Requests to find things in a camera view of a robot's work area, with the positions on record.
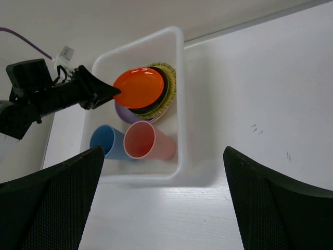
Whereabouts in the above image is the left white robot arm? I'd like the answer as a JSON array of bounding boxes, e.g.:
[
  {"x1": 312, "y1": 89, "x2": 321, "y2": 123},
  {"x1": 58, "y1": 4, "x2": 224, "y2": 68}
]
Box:
[{"x1": 1, "y1": 59, "x2": 121, "y2": 140}]

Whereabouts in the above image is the orange round plate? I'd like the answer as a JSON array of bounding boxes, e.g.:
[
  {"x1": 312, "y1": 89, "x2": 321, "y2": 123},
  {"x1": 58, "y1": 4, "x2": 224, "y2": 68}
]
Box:
[{"x1": 113, "y1": 67, "x2": 164, "y2": 109}]

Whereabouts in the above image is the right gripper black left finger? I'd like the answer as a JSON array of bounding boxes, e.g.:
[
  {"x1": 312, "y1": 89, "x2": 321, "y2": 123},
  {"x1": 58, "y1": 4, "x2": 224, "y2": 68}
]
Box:
[{"x1": 1, "y1": 146, "x2": 105, "y2": 249}]

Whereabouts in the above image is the yellow woven pattern plate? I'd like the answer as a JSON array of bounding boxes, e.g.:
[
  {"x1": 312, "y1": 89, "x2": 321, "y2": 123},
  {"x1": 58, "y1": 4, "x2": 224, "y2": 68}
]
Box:
[{"x1": 137, "y1": 62, "x2": 176, "y2": 119}]

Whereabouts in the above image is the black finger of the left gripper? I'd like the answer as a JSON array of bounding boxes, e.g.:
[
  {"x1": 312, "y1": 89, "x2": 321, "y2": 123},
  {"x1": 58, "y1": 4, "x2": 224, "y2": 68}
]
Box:
[{"x1": 78, "y1": 65, "x2": 121, "y2": 110}]

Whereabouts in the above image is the pink plastic cup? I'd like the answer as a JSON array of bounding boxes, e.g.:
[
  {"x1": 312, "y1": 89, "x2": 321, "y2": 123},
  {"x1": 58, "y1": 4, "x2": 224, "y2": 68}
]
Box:
[{"x1": 123, "y1": 121, "x2": 176, "y2": 160}]

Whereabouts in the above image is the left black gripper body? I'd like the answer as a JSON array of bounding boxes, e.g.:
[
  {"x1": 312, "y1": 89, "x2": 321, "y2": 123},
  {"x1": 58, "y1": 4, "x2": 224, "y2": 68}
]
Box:
[{"x1": 36, "y1": 66, "x2": 94, "y2": 115}]

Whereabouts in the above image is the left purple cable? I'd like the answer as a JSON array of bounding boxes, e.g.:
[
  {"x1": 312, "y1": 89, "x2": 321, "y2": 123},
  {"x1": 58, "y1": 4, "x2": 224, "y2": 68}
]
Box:
[{"x1": 0, "y1": 27, "x2": 54, "y2": 61}]

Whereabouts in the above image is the blue plastic cup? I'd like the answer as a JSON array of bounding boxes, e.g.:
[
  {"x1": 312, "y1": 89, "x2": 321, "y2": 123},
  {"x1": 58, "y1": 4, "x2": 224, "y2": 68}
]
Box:
[{"x1": 89, "y1": 124, "x2": 134, "y2": 161}]

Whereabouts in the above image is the black round plate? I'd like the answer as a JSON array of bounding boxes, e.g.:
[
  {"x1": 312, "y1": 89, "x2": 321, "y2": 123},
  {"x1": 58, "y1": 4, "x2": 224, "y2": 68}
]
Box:
[{"x1": 129, "y1": 67, "x2": 169, "y2": 115}]

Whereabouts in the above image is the white plastic bin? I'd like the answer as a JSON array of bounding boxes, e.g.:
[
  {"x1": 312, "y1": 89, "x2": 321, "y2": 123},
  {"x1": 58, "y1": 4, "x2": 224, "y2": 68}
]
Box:
[{"x1": 92, "y1": 26, "x2": 190, "y2": 186}]

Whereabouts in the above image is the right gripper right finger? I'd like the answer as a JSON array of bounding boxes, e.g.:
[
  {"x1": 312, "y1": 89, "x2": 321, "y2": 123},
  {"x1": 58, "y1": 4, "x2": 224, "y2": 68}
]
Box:
[{"x1": 223, "y1": 146, "x2": 332, "y2": 249}]

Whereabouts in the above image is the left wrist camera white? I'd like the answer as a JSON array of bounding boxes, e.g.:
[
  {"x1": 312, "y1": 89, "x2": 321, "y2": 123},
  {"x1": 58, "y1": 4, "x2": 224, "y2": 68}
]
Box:
[{"x1": 53, "y1": 46, "x2": 74, "y2": 72}]

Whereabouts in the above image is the purple round plate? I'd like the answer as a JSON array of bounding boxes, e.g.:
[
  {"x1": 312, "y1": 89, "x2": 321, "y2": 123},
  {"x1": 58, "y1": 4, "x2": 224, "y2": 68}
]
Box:
[{"x1": 114, "y1": 103, "x2": 144, "y2": 124}]

